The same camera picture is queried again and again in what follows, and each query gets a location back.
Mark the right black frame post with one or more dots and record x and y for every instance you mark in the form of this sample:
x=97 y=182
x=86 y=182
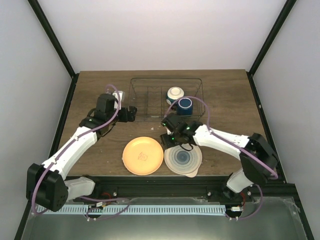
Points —
x=280 y=20

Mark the light blue slotted cable duct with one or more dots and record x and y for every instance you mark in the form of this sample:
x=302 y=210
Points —
x=206 y=210

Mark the cream and teal bowl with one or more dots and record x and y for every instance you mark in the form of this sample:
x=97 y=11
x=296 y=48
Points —
x=173 y=94

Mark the orange plastic plate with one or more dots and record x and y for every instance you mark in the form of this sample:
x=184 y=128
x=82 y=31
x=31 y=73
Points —
x=143 y=156

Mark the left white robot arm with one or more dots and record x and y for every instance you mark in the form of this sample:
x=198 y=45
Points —
x=46 y=183

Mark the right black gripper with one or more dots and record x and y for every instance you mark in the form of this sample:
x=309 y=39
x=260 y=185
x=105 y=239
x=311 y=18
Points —
x=166 y=143

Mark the black wire dish rack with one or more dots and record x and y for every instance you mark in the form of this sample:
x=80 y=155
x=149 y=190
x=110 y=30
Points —
x=149 y=94

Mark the clear plastic lidded bowl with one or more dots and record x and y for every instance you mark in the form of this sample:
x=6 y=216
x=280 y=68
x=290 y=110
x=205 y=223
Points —
x=184 y=160

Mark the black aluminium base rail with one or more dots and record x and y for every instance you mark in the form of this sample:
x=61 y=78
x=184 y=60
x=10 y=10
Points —
x=212 y=188

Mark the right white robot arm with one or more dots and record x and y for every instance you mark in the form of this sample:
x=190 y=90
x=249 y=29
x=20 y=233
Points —
x=258 y=159

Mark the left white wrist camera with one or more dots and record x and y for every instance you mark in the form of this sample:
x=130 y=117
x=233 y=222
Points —
x=119 y=97

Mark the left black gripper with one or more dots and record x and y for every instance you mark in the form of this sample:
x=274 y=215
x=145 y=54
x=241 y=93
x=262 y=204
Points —
x=132 y=115

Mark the left black frame post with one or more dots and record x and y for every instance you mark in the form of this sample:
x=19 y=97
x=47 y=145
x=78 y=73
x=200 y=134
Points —
x=43 y=20

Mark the black frame post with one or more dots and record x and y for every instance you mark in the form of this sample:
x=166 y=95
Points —
x=280 y=20
x=43 y=20

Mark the dark blue mug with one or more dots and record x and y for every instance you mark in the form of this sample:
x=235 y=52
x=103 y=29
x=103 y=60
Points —
x=184 y=107

